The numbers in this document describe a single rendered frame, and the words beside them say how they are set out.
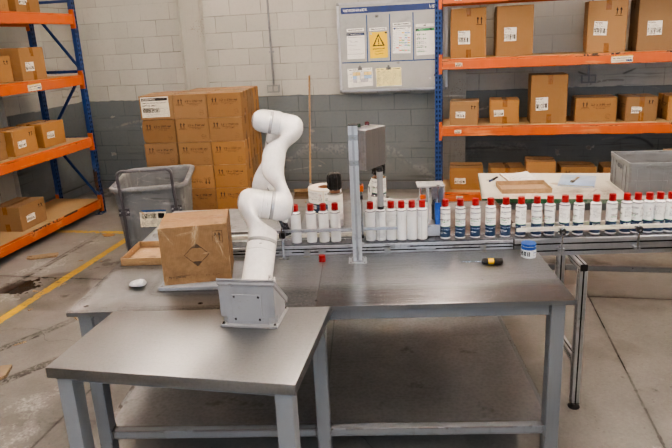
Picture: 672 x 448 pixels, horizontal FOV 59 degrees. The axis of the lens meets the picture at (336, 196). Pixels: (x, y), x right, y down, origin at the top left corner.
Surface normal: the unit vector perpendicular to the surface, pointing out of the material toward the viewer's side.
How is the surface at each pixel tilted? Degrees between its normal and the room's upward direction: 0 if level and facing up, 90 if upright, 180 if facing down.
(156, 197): 94
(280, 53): 90
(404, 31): 88
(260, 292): 90
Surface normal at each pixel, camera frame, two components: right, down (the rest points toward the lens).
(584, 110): -0.22, 0.27
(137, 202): 0.15, 0.31
